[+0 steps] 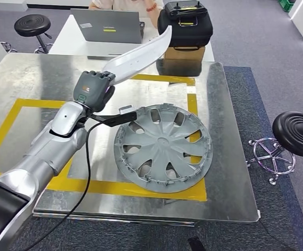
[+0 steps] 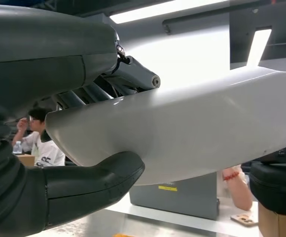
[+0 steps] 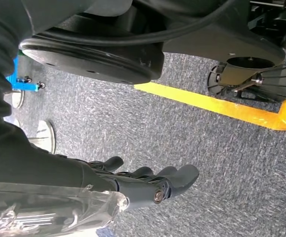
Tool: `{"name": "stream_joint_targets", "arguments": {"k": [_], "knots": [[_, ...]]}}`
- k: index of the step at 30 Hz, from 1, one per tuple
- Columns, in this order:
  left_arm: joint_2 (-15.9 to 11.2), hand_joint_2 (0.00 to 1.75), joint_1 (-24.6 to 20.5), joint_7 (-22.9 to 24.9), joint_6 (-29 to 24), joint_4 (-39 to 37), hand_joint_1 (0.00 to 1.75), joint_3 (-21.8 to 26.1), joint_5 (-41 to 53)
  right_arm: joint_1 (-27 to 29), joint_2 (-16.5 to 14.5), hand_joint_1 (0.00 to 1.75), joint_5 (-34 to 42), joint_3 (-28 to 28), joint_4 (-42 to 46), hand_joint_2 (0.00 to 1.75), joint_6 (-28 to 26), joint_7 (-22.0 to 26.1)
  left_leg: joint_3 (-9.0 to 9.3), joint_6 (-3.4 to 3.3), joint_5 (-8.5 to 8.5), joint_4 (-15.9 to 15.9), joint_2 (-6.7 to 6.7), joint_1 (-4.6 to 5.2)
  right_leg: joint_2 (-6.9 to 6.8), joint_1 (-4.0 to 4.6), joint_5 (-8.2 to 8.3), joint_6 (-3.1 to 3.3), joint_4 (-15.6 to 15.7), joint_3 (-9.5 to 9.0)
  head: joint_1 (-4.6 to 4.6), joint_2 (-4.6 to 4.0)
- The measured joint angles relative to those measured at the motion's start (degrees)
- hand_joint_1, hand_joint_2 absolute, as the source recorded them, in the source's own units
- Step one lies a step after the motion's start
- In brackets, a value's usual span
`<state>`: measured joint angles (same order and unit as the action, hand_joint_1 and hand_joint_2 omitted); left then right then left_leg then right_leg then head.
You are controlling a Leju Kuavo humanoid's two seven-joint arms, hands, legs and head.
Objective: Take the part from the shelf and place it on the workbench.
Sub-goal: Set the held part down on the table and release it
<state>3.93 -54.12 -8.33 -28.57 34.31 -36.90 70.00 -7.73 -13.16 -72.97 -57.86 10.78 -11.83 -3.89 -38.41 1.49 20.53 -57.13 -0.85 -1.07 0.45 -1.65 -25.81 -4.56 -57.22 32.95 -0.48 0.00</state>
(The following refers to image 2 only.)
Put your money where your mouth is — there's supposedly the stainless steel workbench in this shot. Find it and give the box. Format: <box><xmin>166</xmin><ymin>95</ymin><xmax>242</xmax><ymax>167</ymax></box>
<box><xmin>26</xmin><ymin>209</ymin><xmax>232</xmax><ymax>237</ymax></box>

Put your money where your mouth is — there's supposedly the person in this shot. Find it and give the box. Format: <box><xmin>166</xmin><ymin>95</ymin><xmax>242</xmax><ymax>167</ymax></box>
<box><xmin>217</xmin><ymin>165</ymin><xmax>253</xmax><ymax>212</ymax></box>
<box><xmin>11</xmin><ymin>108</ymin><xmax>66</xmax><ymax>167</ymax></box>

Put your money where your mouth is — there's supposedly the clear water bottle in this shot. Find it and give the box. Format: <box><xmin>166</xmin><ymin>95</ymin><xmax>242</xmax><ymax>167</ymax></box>
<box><xmin>13</xmin><ymin>141</ymin><xmax>23</xmax><ymax>155</ymax></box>

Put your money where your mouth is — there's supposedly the brown cardboard box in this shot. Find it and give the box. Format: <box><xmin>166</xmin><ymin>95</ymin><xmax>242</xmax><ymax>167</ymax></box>
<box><xmin>16</xmin><ymin>154</ymin><xmax>36</xmax><ymax>167</ymax></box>
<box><xmin>258</xmin><ymin>202</ymin><xmax>286</xmax><ymax>237</ymax></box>

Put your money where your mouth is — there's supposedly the ceiling strip light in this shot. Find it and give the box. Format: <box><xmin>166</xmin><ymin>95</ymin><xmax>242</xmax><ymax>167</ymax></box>
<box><xmin>247</xmin><ymin>29</ymin><xmax>272</xmax><ymax>68</ymax></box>
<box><xmin>109</xmin><ymin>0</ymin><xmax>229</xmax><ymax>24</ymax></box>

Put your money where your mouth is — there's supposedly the grey laptop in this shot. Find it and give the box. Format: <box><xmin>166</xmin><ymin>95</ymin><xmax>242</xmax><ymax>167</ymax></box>
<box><xmin>129</xmin><ymin>172</ymin><xmax>220</xmax><ymax>221</ymax></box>

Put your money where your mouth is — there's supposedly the white desk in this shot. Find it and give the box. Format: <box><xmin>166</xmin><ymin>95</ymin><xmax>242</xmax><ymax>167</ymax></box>
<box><xmin>106</xmin><ymin>193</ymin><xmax>260</xmax><ymax>237</ymax></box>

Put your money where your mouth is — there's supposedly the beige smartphone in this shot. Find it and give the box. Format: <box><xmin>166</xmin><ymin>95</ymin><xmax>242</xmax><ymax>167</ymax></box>
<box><xmin>230</xmin><ymin>213</ymin><xmax>259</xmax><ymax>227</ymax></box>

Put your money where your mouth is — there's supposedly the black hard case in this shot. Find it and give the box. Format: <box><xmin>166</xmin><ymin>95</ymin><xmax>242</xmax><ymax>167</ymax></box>
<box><xmin>249</xmin><ymin>161</ymin><xmax>286</xmax><ymax>218</ymax></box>

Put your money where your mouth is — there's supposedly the red bead bracelet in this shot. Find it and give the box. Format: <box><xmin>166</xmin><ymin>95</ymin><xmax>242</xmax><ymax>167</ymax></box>
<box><xmin>223</xmin><ymin>171</ymin><xmax>240</xmax><ymax>182</ymax></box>

